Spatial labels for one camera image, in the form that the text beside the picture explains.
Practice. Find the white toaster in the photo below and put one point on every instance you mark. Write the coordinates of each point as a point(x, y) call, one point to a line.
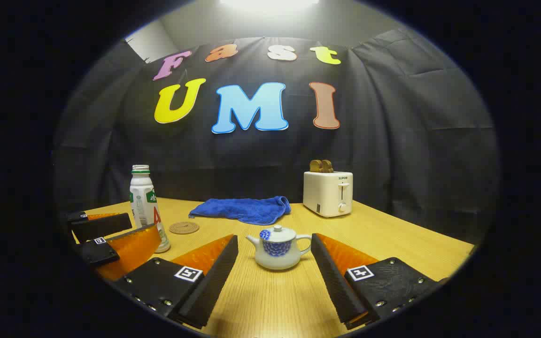
point(324, 195)

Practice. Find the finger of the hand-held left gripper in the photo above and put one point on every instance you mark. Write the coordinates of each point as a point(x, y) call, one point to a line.
point(99, 252)
point(101, 226)

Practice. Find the brown toast slice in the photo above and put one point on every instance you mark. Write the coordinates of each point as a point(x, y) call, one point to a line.
point(328, 166)
point(315, 166)

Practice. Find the white green-label water bottle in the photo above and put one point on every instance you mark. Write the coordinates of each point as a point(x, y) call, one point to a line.
point(142, 202)

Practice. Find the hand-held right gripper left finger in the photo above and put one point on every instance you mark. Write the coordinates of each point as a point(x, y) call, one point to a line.
point(214, 281)

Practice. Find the round cork coaster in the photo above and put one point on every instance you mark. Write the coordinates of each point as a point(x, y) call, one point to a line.
point(184, 227)

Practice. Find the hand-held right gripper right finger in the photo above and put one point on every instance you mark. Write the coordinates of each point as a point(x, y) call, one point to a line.
point(334, 281)

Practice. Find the blue towel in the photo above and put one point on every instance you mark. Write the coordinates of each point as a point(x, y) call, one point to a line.
point(242, 209)

